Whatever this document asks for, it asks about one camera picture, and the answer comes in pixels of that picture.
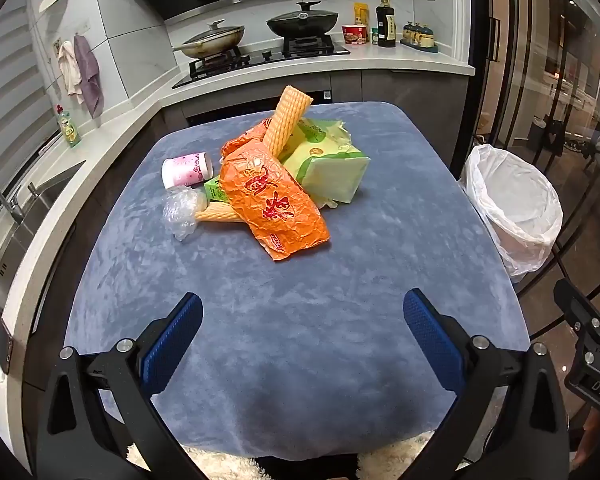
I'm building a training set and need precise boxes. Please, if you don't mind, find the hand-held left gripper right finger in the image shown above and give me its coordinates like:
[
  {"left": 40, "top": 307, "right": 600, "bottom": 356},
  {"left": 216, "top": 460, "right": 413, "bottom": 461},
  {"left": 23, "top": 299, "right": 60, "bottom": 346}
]
[{"left": 402, "top": 287, "right": 573, "bottom": 480}]

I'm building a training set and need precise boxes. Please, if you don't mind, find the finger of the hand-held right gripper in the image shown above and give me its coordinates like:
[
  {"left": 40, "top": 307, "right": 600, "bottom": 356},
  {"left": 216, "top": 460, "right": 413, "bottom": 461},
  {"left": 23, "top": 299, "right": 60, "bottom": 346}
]
[{"left": 553, "top": 279, "right": 600, "bottom": 347}]

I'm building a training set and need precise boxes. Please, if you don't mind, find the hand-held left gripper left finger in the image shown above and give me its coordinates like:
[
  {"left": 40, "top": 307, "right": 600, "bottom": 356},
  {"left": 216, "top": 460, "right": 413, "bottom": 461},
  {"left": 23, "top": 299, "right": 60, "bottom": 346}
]
[{"left": 34, "top": 291, "right": 206, "bottom": 480}]

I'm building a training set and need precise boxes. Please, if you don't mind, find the trash bin with white liner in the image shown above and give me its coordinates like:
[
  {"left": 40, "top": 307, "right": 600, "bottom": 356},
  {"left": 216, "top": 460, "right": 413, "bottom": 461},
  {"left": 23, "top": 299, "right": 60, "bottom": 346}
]
[{"left": 459, "top": 144, "right": 564, "bottom": 283}]

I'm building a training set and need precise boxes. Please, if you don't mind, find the orange plastic bag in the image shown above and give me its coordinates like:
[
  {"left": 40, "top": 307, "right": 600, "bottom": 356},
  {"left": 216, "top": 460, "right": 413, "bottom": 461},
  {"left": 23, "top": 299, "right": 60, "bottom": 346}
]
[{"left": 219, "top": 119, "right": 331, "bottom": 263}]

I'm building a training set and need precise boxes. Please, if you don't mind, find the green and white packaging bag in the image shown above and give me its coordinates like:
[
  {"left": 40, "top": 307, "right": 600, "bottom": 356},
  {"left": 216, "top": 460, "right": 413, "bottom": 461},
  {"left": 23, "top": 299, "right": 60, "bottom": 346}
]
[{"left": 280, "top": 116, "right": 372, "bottom": 209}]

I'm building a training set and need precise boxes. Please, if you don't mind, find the orange foam net sleeve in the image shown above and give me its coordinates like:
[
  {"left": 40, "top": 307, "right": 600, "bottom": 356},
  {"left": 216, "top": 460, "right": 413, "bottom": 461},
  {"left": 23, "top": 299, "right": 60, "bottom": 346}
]
[
  {"left": 194, "top": 201, "right": 244, "bottom": 224},
  {"left": 263, "top": 85, "right": 314, "bottom": 160}
]

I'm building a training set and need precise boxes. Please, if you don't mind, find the person's right forearm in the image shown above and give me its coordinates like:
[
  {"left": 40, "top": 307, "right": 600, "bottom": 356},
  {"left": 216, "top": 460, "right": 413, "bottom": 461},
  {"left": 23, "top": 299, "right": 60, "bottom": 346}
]
[{"left": 569, "top": 407, "right": 600, "bottom": 468}]

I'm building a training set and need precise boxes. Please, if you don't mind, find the blue velvet tablecloth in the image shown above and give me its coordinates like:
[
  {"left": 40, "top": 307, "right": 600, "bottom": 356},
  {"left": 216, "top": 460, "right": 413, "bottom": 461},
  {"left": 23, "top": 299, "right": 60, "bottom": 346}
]
[{"left": 62, "top": 101, "right": 531, "bottom": 458}]

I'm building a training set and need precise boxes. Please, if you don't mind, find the clear crumpled plastic wrap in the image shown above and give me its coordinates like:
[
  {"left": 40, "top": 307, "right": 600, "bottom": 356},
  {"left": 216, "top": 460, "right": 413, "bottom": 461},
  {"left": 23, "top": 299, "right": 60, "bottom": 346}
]
[{"left": 161, "top": 186, "right": 211, "bottom": 242}]

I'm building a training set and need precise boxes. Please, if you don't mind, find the white fluffy rug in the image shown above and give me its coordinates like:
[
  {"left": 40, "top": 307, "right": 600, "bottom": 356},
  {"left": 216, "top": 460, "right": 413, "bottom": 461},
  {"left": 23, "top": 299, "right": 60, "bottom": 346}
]
[{"left": 125, "top": 430, "right": 476, "bottom": 480}]

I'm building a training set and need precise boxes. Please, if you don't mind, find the black bag with heart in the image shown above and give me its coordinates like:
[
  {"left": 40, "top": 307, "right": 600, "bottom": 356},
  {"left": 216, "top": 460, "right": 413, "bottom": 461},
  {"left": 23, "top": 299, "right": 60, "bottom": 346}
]
[{"left": 527, "top": 115, "right": 566, "bottom": 153}]

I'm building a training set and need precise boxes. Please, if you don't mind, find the small green carton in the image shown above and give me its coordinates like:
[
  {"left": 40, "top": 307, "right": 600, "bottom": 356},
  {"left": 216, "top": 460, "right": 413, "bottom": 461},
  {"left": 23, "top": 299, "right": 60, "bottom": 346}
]
[{"left": 202, "top": 177, "right": 229, "bottom": 203}]

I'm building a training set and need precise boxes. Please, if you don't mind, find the pink paper cup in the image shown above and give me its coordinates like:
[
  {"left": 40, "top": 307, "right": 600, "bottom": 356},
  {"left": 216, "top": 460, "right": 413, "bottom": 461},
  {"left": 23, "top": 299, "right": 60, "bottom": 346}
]
[{"left": 161, "top": 151, "right": 213, "bottom": 190}]

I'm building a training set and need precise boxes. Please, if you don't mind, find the steel sink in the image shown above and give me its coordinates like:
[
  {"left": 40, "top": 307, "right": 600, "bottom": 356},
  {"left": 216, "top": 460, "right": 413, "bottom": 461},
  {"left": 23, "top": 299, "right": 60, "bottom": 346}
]
[{"left": 0, "top": 160, "right": 88, "bottom": 321}]

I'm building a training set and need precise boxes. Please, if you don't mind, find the black-framed glass sliding door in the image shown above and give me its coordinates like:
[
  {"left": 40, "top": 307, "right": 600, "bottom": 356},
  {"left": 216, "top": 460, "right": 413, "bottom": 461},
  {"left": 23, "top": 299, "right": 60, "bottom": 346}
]
[{"left": 472, "top": 0, "right": 600, "bottom": 341}]

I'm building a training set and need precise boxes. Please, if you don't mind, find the metal faucet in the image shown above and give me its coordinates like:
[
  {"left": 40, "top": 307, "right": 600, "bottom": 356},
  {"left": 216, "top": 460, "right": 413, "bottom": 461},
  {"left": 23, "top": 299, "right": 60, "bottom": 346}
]
[{"left": 0, "top": 167, "right": 26, "bottom": 226}]

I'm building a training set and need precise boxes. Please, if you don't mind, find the green dish soap bottle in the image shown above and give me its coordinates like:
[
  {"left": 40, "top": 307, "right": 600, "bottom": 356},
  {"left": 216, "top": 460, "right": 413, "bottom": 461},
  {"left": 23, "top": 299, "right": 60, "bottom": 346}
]
[{"left": 55, "top": 105, "right": 82, "bottom": 149}]

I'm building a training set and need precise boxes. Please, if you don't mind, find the purple towel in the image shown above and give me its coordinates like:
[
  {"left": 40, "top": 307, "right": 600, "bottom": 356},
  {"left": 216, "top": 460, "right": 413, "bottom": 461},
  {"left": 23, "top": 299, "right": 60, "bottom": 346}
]
[{"left": 73, "top": 34, "right": 105, "bottom": 120}]

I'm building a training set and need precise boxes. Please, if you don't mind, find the white towel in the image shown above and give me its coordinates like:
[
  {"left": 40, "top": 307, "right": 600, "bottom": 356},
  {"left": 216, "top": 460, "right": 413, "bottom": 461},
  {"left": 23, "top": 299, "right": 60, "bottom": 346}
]
[{"left": 57, "top": 40, "right": 83, "bottom": 97}]

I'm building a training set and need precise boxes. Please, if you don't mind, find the black gas stove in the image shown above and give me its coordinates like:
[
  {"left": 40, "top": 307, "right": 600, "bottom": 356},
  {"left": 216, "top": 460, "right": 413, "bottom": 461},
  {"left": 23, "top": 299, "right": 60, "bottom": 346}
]
[{"left": 171, "top": 35, "right": 352, "bottom": 87}]

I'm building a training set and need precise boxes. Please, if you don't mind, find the red instant noodle cup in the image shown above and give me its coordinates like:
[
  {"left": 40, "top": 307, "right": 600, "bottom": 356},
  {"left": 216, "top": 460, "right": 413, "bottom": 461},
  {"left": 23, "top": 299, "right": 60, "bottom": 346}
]
[{"left": 342, "top": 24, "right": 370, "bottom": 46}]

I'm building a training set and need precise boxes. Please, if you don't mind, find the dark soy sauce bottle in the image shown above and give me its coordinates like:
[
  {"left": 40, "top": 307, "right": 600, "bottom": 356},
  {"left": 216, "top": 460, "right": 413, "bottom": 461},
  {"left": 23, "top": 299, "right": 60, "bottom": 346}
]
[{"left": 376, "top": 0, "right": 397, "bottom": 48}]

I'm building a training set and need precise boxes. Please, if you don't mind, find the black wok with lid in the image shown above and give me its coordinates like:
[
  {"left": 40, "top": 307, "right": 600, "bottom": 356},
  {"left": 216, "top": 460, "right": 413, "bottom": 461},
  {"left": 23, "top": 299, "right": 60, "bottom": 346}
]
[{"left": 266, "top": 1, "right": 340, "bottom": 40}]

